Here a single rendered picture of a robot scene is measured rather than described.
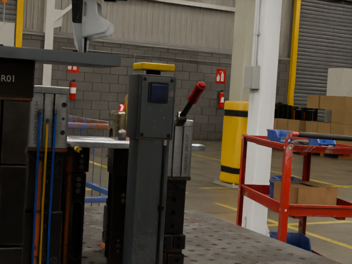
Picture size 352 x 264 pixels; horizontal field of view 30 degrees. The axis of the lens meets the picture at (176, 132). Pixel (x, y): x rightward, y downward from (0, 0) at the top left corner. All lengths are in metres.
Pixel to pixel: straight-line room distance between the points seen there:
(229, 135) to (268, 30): 3.41
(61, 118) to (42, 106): 0.04
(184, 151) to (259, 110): 3.98
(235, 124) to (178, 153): 7.13
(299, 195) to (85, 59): 2.51
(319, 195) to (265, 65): 2.00
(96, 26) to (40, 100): 0.21
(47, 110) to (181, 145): 0.28
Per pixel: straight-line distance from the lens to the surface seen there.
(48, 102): 1.24
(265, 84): 5.31
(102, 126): 3.40
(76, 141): 1.38
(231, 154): 8.49
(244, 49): 8.49
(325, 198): 3.55
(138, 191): 1.14
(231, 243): 1.90
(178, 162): 1.32
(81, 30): 1.10
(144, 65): 1.13
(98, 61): 1.07
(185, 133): 1.32
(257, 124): 5.29
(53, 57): 1.05
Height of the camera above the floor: 1.10
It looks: 3 degrees down
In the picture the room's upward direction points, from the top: 4 degrees clockwise
